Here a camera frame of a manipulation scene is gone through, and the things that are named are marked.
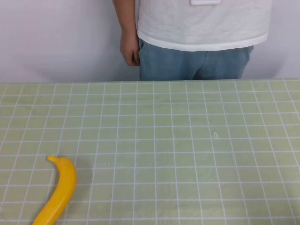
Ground person's right hand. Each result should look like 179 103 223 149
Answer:
120 34 141 67

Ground yellow plastic banana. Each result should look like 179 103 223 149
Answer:
32 155 77 225

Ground person's right forearm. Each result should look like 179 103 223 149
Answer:
112 0 139 38

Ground blue jeans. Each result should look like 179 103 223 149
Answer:
138 38 255 81

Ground white t-shirt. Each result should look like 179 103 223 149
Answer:
135 0 269 52

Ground white badge on shirt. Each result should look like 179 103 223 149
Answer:
190 0 222 6

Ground green grid tablecloth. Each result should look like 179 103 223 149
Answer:
0 77 300 225

